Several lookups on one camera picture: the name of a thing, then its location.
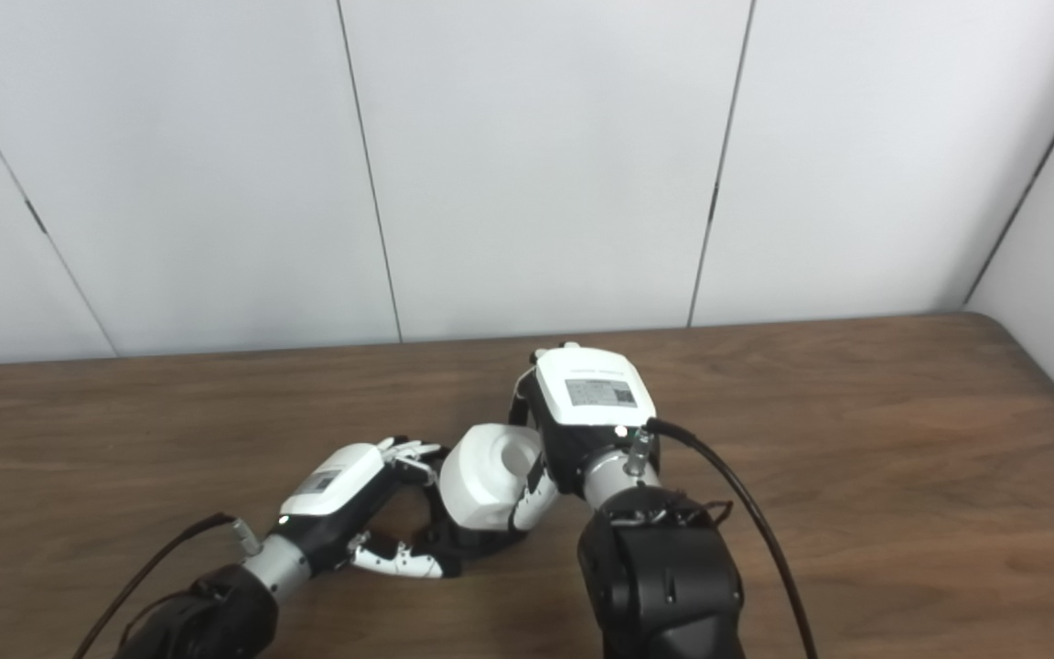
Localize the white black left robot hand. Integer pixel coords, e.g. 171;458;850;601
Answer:
280;438;464;579

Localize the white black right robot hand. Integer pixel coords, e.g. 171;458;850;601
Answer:
509;341;661;532

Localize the round white plastic piece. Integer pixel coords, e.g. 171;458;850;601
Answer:
438;424;546;532

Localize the black flanged holder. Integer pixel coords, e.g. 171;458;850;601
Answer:
417;462;530;561

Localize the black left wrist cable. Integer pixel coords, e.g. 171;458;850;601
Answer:
74;513;260;659

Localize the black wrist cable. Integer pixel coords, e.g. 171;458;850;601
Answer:
641;416;821;659
74;513;260;659

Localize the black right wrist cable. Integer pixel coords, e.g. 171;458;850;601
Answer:
641;416;821;659

